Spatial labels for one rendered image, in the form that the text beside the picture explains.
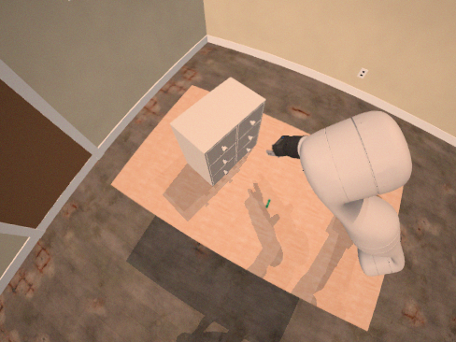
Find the small beige chest of drawers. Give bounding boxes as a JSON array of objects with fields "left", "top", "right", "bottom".
[{"left": 170, "top": 78, "right": 266, "bottom": 187}]

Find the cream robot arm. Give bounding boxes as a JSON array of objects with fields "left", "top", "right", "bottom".
[{"left": 300, "top": 111, "right": 412, "bottom": 277}]

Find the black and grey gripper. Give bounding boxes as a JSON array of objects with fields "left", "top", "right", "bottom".
[{"left": 266, "top": 135, "right": 306, "bottom": 159}]

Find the grey drawer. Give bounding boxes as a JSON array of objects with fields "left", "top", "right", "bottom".
[
  {"left": 209, "top": 143, "right": 235, "bottom": 176},
  {"left": 237, "top": 103, "right": 264, "bottom": 139},
  {"left": 212, "top": 156, "right": 235, "bottom": 185},
  {"left": 206, "top": 127, "right": 236, "bottom": 165},
  {"left": 236, "top": 134, "right": 258, "bottom": 162},
  {"left": 237, "top": 120, "right": 261, "bottom": 152}
]

